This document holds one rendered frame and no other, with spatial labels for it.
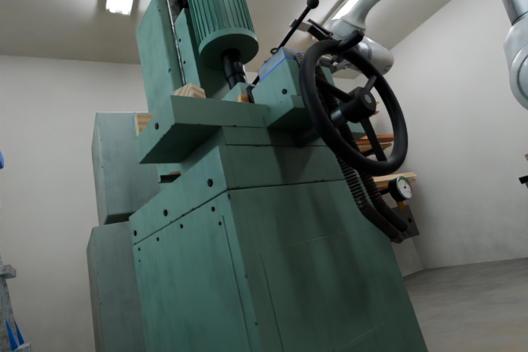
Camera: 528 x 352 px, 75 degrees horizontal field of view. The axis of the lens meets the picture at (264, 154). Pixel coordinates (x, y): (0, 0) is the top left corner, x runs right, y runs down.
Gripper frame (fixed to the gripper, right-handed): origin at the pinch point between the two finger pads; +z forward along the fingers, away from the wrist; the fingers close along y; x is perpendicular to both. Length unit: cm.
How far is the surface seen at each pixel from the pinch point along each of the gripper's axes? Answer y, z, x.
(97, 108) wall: 146, -6, -223
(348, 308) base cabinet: -67, 14, -10
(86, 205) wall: 59, 10, -239
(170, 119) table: -27, 44, -5
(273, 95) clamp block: -22.3, 20.7, -0.2
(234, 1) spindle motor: 16.0, 15.0, -4.9
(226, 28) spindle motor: 7.2, 19.0, -7.8
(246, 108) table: -23.8, 26.6, -3.5
